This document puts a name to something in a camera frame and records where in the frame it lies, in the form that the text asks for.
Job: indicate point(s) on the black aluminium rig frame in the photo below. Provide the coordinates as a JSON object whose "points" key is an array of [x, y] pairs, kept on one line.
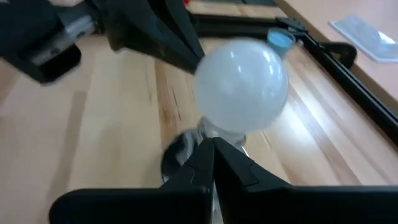
{"points": [[357, 93]]}

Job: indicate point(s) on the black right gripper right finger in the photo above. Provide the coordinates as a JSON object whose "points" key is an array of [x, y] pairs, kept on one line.
{"points": [[295, 208]]}

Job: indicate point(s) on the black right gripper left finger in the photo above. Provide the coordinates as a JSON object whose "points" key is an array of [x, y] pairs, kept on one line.
{"points": [[140, 208]]}

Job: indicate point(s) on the white lightbulb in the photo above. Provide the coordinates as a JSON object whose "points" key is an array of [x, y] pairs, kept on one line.
{"points": [[242, 87]]}

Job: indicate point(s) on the chrome lamp base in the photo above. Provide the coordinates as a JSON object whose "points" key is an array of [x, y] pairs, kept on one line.
{"points": [[177, 152]]}

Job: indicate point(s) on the beige wooden desk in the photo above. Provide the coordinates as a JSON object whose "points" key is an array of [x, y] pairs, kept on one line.
{"points": [[342, 12]]}

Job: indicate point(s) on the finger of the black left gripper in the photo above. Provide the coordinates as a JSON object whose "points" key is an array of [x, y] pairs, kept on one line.
{"points": [[149, 34], [186, 34]]}

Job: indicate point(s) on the black frame clamp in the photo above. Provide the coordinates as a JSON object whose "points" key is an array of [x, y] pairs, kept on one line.
{"points": [[340, 53]]}

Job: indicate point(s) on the small blue cup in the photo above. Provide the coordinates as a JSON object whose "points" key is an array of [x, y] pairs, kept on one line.
{"points": [[280, 42]]}

